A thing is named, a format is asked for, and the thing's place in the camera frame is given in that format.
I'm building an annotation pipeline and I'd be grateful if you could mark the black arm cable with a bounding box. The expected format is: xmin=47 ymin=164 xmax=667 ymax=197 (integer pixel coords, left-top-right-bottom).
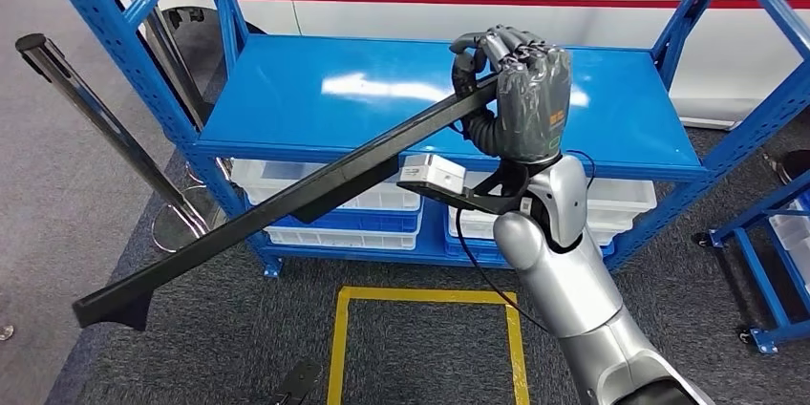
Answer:
xmin=454 ymin=148 xmax=599 ymax=337

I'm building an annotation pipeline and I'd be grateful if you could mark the yellow floor tape square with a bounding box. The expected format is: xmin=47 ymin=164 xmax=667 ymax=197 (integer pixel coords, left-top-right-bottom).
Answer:
xmin=327 ymin=287 xmax=531 ymax=405

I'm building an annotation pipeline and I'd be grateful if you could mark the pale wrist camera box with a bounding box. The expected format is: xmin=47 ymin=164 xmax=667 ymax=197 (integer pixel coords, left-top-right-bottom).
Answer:
xmin=398 ymin=154 xmax=468 ymax=196

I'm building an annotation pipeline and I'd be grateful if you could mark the long black plastic part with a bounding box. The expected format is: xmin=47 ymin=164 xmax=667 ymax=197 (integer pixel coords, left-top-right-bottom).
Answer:
xmin=71 ymin=75 xmax=501 ymax=331

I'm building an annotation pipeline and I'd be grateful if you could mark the blue plastic bin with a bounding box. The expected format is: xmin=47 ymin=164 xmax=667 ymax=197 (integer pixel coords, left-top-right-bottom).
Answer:
xmin=444 ymin=234 xmax=616 ymax=261

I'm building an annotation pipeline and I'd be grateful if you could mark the blue metal shelf rack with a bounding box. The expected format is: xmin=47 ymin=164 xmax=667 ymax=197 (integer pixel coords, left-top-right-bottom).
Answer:
xmin=32 ymin=0 xmax=810 ymax=278
xmin=693 ymin=148 xmax=810 ymax=356

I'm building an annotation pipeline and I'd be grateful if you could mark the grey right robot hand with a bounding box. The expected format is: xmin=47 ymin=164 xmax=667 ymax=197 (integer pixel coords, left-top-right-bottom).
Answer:
xmin=449 ymin=25 xmax=574 ymax=166

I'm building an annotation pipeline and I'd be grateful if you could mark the black robot foot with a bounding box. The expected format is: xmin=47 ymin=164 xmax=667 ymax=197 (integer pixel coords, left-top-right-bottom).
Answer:
xmin=271 ymin=360 xmax=323 ymax=405

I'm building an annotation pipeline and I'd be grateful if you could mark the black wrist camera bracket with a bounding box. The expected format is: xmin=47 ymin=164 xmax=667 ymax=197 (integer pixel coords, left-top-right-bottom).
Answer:
xmin=396 ymin=161 xmax=533 ymax=217

